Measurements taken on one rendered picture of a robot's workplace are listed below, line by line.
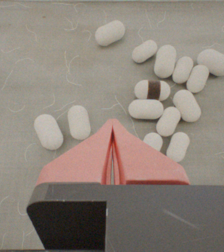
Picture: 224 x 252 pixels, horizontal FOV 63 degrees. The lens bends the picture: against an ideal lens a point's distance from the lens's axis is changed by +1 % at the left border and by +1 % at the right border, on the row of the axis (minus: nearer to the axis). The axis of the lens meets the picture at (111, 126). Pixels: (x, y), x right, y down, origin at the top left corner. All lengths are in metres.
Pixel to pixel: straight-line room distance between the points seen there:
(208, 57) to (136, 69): 0.08
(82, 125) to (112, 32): 0.11
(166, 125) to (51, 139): 0.11
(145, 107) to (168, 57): 0.06
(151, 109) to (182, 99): 0.03
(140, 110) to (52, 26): 0.16
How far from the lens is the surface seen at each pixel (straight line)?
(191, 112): 0.20
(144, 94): 0.19
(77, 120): 0.18
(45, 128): 0.18
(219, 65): 0.23
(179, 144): 0.19
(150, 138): 0.18
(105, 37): 0.23
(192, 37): 0.27
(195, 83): 0.21
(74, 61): 0.23
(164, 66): 0.21
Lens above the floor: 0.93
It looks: 76 degrees down
